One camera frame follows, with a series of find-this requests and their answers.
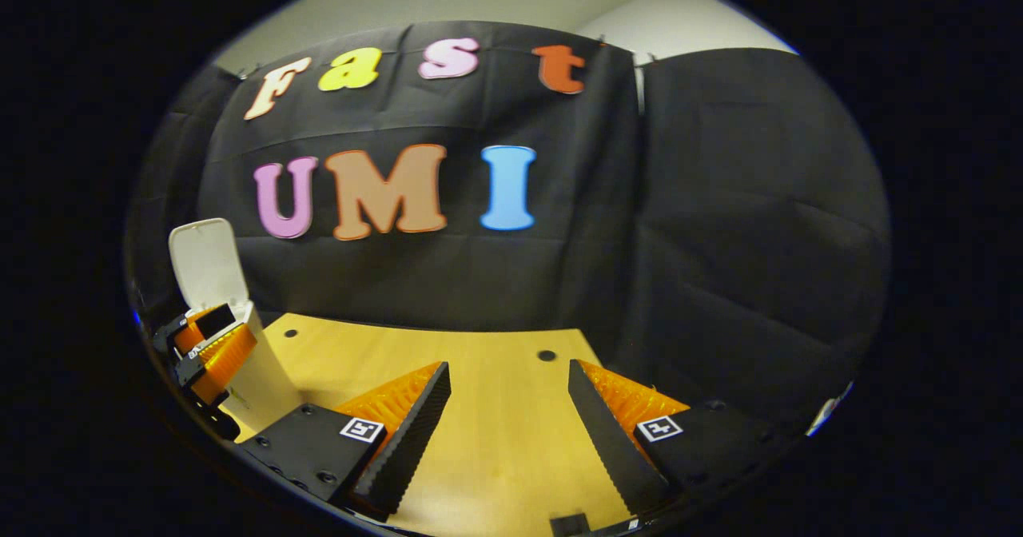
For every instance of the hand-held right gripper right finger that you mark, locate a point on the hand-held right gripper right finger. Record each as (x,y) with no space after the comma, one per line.
(607,441)

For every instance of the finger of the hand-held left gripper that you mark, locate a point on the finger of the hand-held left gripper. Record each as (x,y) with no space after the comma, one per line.
(232,353)
(209,321)

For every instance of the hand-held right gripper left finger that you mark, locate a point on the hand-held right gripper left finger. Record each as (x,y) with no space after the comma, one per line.
(411,433)

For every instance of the white desktop garbage bin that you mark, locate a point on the white desktop garbage bin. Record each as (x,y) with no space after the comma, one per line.
(264,377)

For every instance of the wooden desktop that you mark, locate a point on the wooden desktop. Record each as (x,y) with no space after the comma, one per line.
(495,409)

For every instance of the black backdrop cloth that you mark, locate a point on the black backdrop cloth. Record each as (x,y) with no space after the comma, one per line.
(559,281)

